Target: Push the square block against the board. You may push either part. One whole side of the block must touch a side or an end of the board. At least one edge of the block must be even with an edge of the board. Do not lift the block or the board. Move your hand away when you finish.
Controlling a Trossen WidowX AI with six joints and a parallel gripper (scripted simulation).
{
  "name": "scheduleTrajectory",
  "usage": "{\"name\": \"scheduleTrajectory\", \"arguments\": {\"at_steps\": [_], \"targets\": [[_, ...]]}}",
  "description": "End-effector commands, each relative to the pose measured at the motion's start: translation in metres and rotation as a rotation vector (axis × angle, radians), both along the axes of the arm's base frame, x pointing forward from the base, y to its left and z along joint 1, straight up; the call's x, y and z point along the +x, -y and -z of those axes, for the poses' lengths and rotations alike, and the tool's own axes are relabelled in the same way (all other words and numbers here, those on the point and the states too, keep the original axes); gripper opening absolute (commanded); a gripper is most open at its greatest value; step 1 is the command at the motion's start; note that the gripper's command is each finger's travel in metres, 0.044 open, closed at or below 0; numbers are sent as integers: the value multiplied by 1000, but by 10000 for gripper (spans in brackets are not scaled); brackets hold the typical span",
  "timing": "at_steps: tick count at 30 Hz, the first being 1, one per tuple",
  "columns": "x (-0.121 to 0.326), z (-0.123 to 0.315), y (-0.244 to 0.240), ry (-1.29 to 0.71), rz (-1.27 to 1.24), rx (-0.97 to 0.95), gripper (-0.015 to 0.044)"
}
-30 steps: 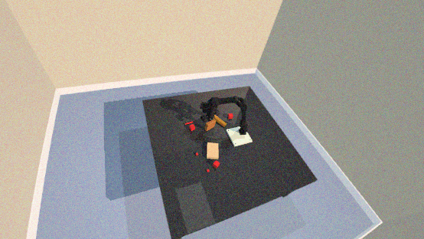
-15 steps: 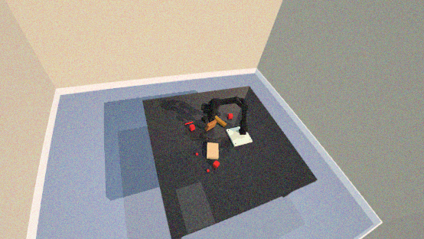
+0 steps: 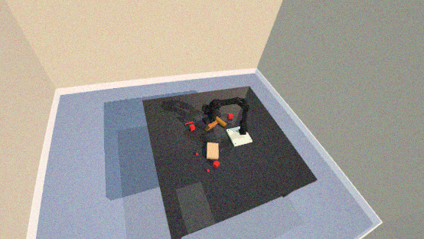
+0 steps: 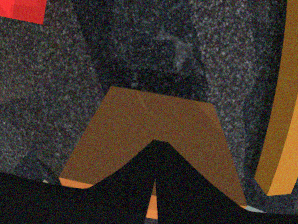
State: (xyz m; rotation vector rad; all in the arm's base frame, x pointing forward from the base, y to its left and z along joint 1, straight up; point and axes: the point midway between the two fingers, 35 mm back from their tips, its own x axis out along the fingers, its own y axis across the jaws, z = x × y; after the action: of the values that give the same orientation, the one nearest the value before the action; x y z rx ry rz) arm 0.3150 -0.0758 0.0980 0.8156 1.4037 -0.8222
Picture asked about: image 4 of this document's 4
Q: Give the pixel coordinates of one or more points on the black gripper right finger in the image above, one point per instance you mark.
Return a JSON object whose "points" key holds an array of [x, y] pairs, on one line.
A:
{"points": [[184, 196]]}

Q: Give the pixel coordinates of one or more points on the orange square block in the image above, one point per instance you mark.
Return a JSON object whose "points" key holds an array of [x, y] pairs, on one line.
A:
{"points": [[127, 120]]}

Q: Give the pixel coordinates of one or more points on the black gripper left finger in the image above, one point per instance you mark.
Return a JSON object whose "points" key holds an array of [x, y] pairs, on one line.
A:
{"points": [[122, 198]]}

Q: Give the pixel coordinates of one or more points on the small red block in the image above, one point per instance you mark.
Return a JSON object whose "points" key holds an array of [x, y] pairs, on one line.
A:
{"points": [[27, 10]]}

